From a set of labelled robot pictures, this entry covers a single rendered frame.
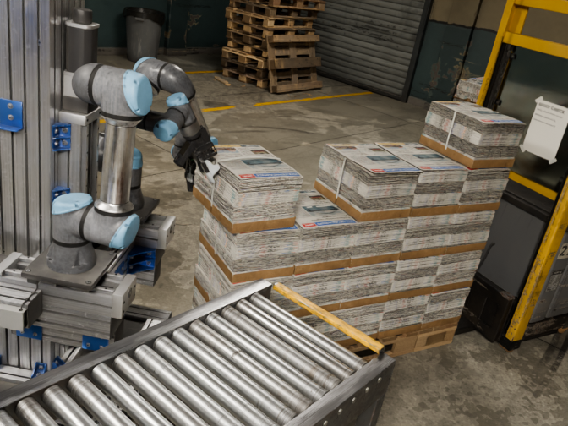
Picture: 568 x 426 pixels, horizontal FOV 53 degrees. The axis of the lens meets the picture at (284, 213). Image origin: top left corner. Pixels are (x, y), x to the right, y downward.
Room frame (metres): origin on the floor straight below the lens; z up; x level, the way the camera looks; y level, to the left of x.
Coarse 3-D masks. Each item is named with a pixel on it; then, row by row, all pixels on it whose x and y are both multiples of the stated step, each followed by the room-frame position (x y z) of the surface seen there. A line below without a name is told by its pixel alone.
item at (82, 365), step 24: (240, 288) 1.64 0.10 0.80; (264, 288) 1.67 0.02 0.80; (192, 312) 1.46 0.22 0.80; (216, 312) 1.49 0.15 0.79; (144, 336) 1.30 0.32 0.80; (168, 336) 1.34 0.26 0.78; (96, 360) 1.17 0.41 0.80; (24, 384) 1.05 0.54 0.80; (48, 384) 1.06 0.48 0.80; (0, 408) 0.96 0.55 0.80; (48, 408) 1.05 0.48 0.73
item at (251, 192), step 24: (240, 168) 2.06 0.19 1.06; (264, 168) 2.11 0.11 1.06; (288, 168) 2.17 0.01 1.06; (216, 192) 2.08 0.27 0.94; (240, 192) 1.96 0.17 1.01; (264, 192) 2.02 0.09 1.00; (288, 192) 2.09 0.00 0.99; (240, 216) 1.97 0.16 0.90; (264, 216) 2.03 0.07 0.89; (288, 216) 2.10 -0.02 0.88
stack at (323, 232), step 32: (320, 224) 2.20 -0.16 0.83; (352, 224) 2.27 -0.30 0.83; (384, 224) 2.37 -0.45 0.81; (416, 224) 2.48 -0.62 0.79; (448, 224) 2.59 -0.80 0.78; (224, 256) 2.06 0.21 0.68; (256, 256) 2.03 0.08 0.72; (288, 256) 2.11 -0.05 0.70; (320, 256) 2.20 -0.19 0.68; (352, 256) 2.30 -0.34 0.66; (224, 288) 2.02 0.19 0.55; (320, 288) 2.21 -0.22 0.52; (352, 288) 2.31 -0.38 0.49; (384, 288) 2.42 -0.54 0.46; (416, 288) 2.54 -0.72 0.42; (320, 320) 2.24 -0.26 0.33; (352, 320) 2.34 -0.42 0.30; (384, 320) 2.45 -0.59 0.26; (416, 320) 2.57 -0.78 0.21
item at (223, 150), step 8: (224, 152) 2.22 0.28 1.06; (232, 152) 2.24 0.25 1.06; (240, 152) 2.26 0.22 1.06; (248, 152) 2.28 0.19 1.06; (256, 152) 2.30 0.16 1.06; (264, 152) 2.31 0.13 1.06; (200, 176) 2.21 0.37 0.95; (200, 184) 2.19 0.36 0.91; (208, 184) 2.14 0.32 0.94; (200, 192) 2.20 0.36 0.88; (208, 192) 2.13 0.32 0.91
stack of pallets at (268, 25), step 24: (240, 0) 8.85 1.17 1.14; (264, 0) 9.38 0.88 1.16; (288, 0) 9.84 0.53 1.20; (312, 0) 9.19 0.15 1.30; (240, 24) 8.76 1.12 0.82; (264, 24) 8.52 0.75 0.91; (288, 24) 8.93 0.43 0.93; (312, 24) 9.51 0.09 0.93; (240, 48) 9.06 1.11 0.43; (264, 48) 8.55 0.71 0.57; (240, 72) 8.69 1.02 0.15; (264, 72) 8.53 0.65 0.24
